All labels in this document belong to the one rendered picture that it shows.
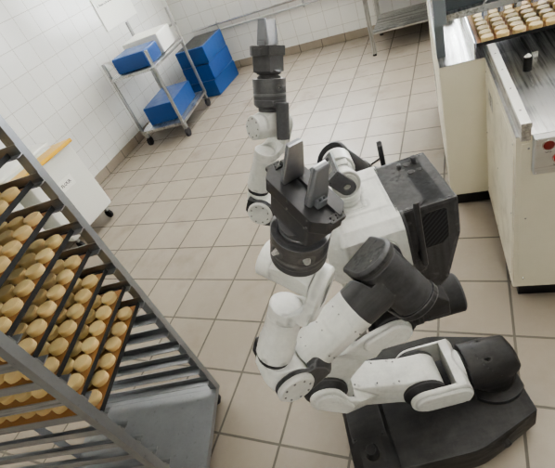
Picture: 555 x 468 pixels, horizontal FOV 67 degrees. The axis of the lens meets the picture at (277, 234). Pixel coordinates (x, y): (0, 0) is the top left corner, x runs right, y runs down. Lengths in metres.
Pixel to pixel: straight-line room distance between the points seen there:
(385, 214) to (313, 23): 4.99
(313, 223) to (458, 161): 1.99
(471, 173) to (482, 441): 1.40
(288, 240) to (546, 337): 1.62
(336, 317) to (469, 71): 1.62
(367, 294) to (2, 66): 4.04
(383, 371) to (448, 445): 0.31
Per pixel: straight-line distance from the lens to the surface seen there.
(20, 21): 4.75
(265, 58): 1.13
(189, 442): 1.96
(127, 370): 1.97
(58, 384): 1.23
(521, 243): 1.92
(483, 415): 1.69
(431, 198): 0.95
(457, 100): 2.28
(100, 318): 1.48
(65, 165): 3.75
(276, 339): 0.77
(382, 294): 0.82
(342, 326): 0.83
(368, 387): 1.50
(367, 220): 0.92
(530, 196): 1.77
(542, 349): 2.04
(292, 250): 0.57
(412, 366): 1.57
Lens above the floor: 1.70
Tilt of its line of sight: 37 degrees down
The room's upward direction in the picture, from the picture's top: 24 degrees counter-clockwise
